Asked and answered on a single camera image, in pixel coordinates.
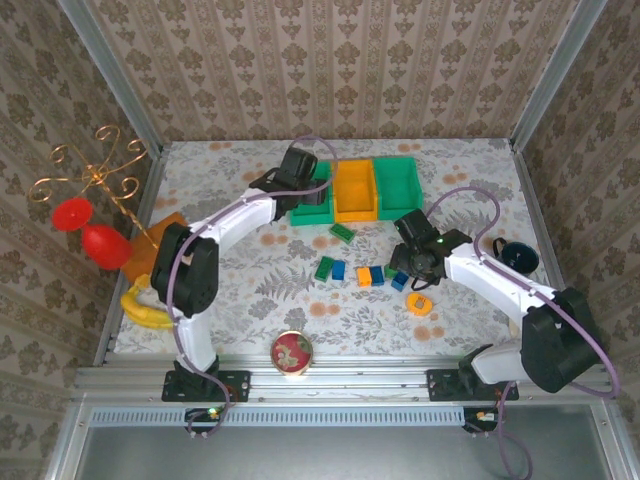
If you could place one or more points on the blue lego brick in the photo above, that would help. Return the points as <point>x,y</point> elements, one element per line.
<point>339,270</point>
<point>377,275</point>
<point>399,283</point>

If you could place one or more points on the round orange plastic piece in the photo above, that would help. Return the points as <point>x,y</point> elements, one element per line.
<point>419,304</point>

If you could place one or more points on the long green lego brick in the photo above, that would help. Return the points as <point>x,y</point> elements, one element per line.
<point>342,233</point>

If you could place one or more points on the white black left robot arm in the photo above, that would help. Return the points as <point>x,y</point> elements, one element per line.
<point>240,210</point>

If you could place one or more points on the small green lego brick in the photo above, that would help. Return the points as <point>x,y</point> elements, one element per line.
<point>388,272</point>

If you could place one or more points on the green plastic bin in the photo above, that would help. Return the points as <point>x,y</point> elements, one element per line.
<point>397,185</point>
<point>312,217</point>

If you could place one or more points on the orange lego brick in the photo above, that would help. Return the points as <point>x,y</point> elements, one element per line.
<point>364,277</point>

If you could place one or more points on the orange plastic bin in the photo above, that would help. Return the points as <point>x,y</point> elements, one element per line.
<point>355,192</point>

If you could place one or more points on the dark blue mug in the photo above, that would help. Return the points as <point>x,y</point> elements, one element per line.
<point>520,257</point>

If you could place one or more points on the round red gold dish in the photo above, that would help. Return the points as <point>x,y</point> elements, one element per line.
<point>292,353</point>

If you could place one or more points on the black controller board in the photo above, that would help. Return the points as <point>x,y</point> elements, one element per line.
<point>202,416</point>
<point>480,417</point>

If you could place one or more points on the orange wooden board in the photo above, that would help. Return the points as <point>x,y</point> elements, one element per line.
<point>145,250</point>

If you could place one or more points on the yellow banana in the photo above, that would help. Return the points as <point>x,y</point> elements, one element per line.
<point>142,312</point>

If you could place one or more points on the red plastic goblet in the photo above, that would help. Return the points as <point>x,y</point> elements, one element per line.
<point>102,245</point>

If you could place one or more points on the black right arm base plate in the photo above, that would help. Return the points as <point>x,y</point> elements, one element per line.
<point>442,385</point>

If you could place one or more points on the aluminium side rail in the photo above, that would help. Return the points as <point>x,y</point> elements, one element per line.
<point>537,215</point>

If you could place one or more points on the aluminium front rail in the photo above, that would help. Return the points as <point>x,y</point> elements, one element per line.
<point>350,385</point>

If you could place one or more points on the aluminium frame post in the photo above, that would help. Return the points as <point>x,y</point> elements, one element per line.
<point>550,75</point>
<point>110,75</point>

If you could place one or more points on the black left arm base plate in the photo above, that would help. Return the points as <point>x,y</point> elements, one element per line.
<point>172,387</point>

